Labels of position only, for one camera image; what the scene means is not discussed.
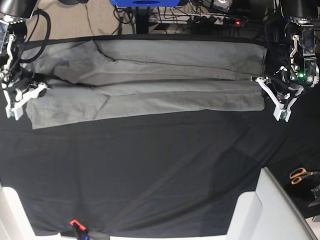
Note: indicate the white bin right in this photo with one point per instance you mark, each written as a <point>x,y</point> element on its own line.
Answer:
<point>268,213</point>

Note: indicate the white bin left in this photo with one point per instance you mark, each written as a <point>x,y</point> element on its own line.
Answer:
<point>14,223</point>

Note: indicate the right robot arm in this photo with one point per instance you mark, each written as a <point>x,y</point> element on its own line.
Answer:
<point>13,33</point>

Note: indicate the power strip with red light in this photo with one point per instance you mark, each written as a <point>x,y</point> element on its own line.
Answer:
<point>214,18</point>

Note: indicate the blue plastic bin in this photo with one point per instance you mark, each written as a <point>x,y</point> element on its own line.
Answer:
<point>145,3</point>

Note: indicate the white bin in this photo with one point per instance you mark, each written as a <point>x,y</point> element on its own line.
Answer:
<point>14,223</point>
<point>268,213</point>

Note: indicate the black table leg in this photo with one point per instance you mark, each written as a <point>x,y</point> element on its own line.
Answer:
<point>142,16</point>

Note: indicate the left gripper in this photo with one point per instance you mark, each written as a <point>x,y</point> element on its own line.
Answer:
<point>282,94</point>

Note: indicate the dark metal object right edge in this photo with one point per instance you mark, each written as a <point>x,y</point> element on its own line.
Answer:
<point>316,194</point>

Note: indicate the orange handled scissors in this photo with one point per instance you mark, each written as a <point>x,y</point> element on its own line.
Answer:
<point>300,174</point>

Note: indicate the grey T-shirt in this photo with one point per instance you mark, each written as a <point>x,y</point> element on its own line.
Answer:
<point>107,79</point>

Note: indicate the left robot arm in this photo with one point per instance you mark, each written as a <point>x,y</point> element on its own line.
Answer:
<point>300,72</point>

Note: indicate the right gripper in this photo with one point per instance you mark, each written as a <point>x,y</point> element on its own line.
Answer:
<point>21,86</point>

